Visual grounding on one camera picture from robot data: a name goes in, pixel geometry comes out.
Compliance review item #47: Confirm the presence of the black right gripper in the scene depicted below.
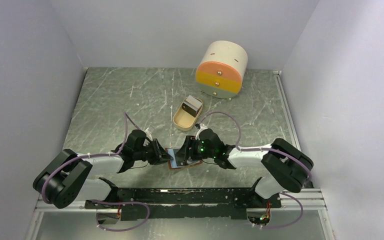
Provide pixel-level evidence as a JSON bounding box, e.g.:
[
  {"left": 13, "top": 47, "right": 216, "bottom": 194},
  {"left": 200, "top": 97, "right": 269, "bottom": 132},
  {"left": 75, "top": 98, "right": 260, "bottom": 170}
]
[{"left": 175, "top": 134, "right": 216, "bottom": 160}]

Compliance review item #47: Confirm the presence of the beige oval card tray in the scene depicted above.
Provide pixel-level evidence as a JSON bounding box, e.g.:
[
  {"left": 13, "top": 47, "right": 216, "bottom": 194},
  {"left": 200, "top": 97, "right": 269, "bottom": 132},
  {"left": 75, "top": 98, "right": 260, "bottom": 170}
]
[{"left": 172, "top": 100, "right": 203, "bottom": 131}]

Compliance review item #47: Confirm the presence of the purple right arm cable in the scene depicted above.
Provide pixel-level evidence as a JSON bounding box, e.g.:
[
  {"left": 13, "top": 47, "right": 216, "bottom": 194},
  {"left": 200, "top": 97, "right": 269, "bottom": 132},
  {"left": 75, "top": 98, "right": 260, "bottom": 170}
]
[{"left": 195, "top": 111, "right": 313, "bottom": 230}]

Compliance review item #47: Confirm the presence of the stack of credit cards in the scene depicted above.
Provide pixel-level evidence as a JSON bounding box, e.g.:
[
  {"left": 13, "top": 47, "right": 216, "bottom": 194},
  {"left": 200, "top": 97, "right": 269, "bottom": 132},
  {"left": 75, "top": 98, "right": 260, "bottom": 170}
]
[{"left": 181, "top": 95, "right": 203, "bottom": 117}]

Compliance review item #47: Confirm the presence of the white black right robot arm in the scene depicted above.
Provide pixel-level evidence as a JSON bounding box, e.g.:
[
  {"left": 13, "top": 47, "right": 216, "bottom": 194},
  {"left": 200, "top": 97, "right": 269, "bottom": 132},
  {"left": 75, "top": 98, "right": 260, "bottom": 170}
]
[{"left": 171, "top": 128, "right": 314, "bottom": 207}]

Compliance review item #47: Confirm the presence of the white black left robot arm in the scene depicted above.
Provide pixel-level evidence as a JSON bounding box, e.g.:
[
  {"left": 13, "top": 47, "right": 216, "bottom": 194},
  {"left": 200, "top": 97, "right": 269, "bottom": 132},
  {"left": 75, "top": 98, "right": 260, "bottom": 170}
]
[{"left": 32, "top": 129, "right": 173, "bottom": 209}]

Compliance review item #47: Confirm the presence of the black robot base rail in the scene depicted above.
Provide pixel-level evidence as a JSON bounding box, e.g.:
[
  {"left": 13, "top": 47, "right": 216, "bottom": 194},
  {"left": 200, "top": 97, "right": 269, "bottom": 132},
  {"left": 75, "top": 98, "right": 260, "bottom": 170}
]
[{"left": 84, "top": 187, "right": 282, "bottom": 221}]

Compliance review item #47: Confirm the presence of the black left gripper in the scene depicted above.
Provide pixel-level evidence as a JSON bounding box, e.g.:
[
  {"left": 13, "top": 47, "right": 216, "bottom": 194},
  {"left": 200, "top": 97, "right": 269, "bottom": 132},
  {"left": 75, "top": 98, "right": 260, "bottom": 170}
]
[{"left": 134, "top": 138, "right": 174, "bottom": 165}]

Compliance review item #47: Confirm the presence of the aluminium frame rail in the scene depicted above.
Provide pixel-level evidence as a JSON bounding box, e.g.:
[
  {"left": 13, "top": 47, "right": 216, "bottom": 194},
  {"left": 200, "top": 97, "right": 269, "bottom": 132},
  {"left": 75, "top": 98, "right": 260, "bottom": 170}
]
[{"left": 272, "top": 70, "right": 336, "bottom": 240}]

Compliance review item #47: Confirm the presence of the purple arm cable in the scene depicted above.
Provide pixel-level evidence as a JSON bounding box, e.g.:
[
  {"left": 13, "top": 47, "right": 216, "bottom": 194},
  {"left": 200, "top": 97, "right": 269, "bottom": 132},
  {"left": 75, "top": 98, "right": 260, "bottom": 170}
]
[
  {"left": 41, "top": 112, "right": 153, "bottom": 205},
  {"left": 195, "top": 111, "right": 313, "bottom": 230}
]

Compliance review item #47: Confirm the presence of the round mini drawer cabinet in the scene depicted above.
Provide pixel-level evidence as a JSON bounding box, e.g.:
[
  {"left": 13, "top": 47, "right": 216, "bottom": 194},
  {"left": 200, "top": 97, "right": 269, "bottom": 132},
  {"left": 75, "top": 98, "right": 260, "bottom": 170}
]
[{"left": 195, "top": 40, "right": 248, "bottom": 99}]

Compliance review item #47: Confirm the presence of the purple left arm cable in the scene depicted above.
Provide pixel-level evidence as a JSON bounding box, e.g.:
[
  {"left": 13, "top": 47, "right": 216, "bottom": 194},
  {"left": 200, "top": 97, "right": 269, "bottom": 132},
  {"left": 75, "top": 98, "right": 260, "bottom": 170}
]
[{"left": 41, "top": 112, "right": 153, "bottom": 205}]

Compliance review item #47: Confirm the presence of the brown leather card holder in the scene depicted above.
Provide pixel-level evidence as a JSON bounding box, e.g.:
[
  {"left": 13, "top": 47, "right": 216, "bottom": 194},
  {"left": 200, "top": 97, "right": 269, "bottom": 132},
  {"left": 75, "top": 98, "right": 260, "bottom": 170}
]
[{"left": 165, "top": 148, "right": 203, "bottom": 170}]

